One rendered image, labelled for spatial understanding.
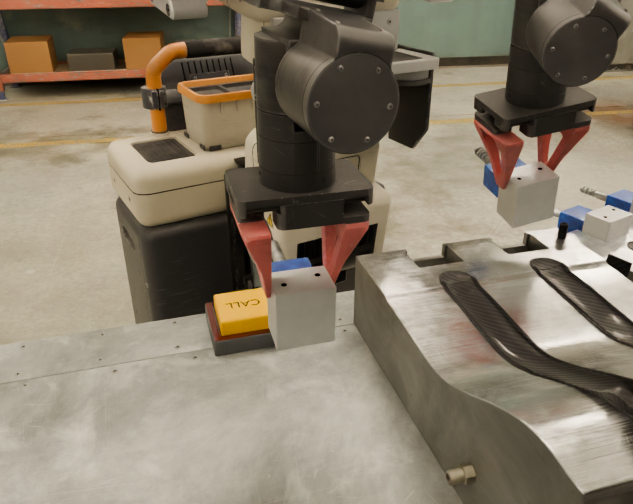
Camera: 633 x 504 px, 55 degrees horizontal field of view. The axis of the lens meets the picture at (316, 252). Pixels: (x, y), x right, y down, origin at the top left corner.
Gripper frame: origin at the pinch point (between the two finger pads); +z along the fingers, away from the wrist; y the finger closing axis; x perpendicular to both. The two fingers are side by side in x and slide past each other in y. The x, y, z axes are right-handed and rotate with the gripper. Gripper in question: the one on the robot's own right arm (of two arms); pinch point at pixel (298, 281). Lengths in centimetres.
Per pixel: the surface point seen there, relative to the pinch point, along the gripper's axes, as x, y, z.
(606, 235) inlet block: 14.6, 44.4, 8.9
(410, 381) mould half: -2.2, 10.1, 11.2
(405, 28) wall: 526, 241, 66
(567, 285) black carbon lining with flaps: 2.8, 29.6, 6.9
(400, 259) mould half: 11.4, 14.4, 6.3
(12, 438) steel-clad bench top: 4.4, -25.8, 15.3
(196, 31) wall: 544, 43, 65
